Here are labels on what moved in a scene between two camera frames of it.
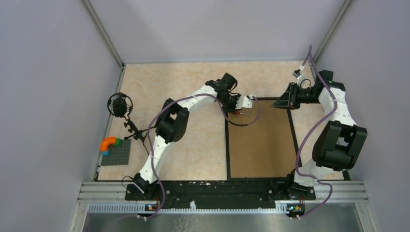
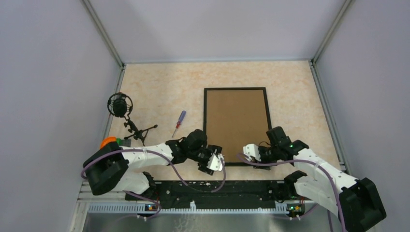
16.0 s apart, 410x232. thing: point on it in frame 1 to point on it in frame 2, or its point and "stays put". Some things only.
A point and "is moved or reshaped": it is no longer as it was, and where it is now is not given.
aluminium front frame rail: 101,197 stays put
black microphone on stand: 121,105 stays put
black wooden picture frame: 261,143 to 267,108
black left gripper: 232,109 to 211,149
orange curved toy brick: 104,144 stays put
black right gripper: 284,101 to 260,149
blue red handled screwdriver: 238,112 is moved or reshaped
